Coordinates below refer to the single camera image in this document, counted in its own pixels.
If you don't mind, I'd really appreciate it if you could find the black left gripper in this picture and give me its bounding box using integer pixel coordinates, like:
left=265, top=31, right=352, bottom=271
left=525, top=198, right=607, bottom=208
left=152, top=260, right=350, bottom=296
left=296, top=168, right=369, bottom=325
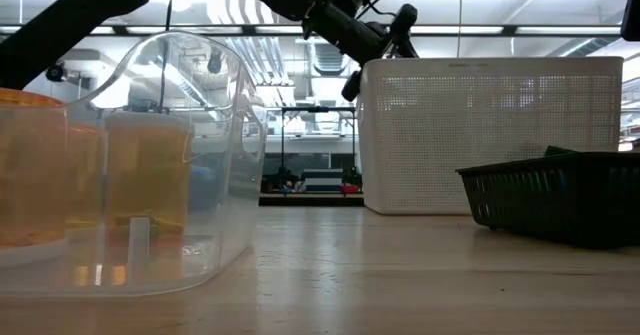
left=304, top=2, right=419, bottom=103

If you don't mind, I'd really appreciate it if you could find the dark green pouch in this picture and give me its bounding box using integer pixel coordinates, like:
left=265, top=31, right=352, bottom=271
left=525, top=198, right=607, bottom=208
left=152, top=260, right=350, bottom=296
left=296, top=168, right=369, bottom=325
left=543, top=145, right=579, bottom=157

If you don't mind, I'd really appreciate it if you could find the orange pill bottle white cap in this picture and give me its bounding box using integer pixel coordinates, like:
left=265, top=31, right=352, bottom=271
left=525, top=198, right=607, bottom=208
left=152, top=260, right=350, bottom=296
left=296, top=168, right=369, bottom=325
left=64, top=124, right=108, bottom=230
left=103, top=110, right=195, bottom=241
left=0, top=87, right=70, bottom=269

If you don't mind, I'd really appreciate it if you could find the white perforated laundry basket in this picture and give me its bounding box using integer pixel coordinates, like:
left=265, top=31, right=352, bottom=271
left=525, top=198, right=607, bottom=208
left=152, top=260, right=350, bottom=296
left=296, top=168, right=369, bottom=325
left=356, top=56, right=625, bottom=216

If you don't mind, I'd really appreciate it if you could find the clear plastic bin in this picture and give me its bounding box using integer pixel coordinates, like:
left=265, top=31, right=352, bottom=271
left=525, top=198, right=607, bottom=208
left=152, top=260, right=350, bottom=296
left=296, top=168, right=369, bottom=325
left=0, top=29, right=270, bottom=298

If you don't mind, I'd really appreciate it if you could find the black slotted plastic basket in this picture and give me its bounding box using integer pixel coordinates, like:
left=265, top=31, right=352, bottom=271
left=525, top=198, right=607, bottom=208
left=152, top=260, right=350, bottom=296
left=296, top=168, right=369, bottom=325
left=455, top=150, right=640, bottom=250

